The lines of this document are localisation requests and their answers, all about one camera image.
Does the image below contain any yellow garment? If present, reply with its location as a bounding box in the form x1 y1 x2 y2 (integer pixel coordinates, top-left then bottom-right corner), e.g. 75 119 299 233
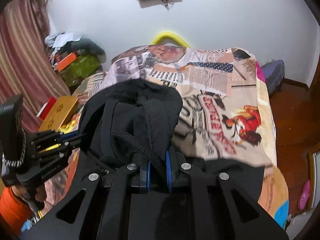
58 120 78 134

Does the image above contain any pink croc slipper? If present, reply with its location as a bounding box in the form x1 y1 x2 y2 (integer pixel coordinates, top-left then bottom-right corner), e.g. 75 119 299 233
298 180 311 210

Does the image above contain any pile of clothes and papers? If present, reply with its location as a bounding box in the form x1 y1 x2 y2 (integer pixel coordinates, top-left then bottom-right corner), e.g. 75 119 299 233
44 31 105 56

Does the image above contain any black zip hoodie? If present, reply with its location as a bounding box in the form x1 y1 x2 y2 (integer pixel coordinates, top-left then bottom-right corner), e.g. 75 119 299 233
72 78 265 205

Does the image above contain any newspaper print bed blanket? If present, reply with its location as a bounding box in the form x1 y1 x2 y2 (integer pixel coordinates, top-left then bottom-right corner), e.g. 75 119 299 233
59 44 289 226

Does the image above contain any green patterned storage box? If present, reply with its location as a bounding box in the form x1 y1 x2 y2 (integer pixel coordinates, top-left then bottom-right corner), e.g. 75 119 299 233
60 54 100 87

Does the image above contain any person left hand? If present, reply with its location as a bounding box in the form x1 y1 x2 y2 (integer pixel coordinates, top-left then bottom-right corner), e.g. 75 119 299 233
10 184 47 203

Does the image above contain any orange jacket sleeve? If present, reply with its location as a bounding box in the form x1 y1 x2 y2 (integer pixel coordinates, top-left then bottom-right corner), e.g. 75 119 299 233
0 185 33 236

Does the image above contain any orange box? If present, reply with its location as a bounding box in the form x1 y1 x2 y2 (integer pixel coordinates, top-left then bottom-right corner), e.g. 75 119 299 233
56 53 78 72

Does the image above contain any grey purple backpack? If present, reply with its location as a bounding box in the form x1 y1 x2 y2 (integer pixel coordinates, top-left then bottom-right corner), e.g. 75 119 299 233
261 60 285 96

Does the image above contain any wooden lap table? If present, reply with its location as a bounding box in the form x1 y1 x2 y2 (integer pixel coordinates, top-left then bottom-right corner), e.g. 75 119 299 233
38 96 78 132

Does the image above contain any striped red curtain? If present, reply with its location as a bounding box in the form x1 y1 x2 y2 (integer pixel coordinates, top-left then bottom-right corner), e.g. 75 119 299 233
1 0 70 132

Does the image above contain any red tissue box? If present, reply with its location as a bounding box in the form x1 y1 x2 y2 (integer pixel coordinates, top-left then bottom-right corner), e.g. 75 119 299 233
36 96 57 121

